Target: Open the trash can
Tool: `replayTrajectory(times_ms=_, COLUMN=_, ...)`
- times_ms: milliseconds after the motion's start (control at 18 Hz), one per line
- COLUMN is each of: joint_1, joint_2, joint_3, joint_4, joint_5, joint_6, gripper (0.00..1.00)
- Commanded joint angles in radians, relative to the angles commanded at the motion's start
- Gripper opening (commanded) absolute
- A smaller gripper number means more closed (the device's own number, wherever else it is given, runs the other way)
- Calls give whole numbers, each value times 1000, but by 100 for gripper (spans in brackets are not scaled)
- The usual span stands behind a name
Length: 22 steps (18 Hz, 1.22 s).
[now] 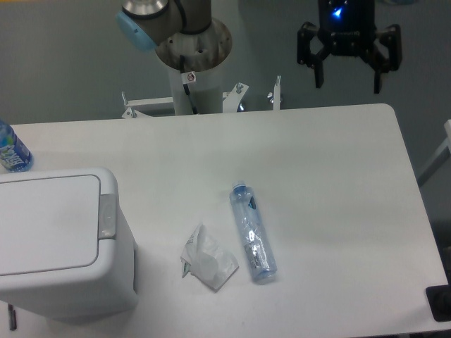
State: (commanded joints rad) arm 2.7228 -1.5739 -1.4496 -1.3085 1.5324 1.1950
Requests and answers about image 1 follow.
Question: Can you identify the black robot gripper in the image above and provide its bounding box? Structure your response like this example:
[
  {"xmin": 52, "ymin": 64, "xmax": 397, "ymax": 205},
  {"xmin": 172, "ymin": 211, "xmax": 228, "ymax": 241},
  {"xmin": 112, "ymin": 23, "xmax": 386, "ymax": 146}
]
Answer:
[{"xmin": 297, "ymin": 0, "xmax": 402, "ymax": 94}]

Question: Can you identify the grey robot arm with blue cap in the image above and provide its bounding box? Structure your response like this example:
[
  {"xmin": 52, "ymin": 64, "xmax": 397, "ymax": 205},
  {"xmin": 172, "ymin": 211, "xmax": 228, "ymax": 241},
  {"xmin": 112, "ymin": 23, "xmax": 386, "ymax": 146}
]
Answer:
[{"xmin": 116, "ymin": 1, "xmax": 402, "ymax": 93}]

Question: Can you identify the grey trash can push button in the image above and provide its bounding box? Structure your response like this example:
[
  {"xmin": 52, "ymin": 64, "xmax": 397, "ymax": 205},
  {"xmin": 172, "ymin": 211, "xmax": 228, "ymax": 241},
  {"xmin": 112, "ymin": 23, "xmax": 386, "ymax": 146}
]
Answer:
[{"xmin": 98, "ymin": 194, "xmax": 117, "ymax": 240}]

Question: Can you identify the white push-lid trash can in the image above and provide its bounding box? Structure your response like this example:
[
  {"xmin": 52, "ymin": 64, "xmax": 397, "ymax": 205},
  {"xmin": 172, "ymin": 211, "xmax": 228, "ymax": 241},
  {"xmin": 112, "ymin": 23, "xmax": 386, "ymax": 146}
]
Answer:
[{"xmin": 1, "ymin": 168, "xmax": 138, "ymax": 319}]

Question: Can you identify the empty clear plastic bottle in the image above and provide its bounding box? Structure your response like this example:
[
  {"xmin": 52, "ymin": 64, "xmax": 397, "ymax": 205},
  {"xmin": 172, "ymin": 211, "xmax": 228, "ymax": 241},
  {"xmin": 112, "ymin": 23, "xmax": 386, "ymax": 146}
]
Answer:
[{"xmin": 229, "ymin": 181, "xmax": 278, "ymax": 284}]

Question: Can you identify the crumpled white plastic wrapper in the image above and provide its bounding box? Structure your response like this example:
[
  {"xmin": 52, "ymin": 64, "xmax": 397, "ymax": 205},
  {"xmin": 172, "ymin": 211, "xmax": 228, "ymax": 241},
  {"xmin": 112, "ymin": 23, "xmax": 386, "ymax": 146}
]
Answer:
[{"xmin": 180, "ymin": 223, "xmax": 239, "ymax": 292}]

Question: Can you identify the black clamp at table edge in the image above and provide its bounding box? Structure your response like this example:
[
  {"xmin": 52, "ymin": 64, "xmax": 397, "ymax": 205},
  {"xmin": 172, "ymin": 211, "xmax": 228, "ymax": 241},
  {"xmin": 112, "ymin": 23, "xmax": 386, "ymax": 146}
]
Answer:
[{"xmin": 426, "ymin": 284, "xmax": 450, "ymax": 323}]

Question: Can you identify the blue labelled water bottle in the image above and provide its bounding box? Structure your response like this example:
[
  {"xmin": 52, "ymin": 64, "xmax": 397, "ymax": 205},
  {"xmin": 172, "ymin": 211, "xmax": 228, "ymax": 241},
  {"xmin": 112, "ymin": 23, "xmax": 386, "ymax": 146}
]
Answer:
[{"xmin": 1, "ymin": 120, "xmax": 34, "ymax": 173}]

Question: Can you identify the small dark pen-like object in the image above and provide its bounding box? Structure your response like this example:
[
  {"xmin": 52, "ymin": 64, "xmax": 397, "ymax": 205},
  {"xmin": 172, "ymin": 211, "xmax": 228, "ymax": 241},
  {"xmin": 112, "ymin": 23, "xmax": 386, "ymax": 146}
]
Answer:
[{"xmin": 8, "ymin": 304, "xmax": 17, "ymax": 331}]

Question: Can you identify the white frame bar right edge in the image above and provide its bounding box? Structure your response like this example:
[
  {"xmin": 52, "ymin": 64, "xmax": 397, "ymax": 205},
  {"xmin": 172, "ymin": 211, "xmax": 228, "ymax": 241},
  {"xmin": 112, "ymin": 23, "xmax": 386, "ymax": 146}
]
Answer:
[{"xmin": 416, "ymin": 120, "xmax": 450, "ymax": 187}]

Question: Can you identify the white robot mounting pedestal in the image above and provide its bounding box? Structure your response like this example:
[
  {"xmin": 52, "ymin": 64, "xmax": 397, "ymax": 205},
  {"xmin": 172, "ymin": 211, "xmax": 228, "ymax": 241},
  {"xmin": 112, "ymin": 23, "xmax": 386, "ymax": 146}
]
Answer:
[{"xmin": 121, "ymin": 18, "xmax": 283, "ymax": 119}]

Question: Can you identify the black cable on pedestal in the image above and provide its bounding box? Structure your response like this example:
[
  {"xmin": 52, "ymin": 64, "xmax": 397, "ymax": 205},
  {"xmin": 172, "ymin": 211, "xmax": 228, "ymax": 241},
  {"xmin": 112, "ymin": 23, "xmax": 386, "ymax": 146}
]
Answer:
[{"xmin": 178, "ymin": 54, "xmax": 199, "ymax": 115}]

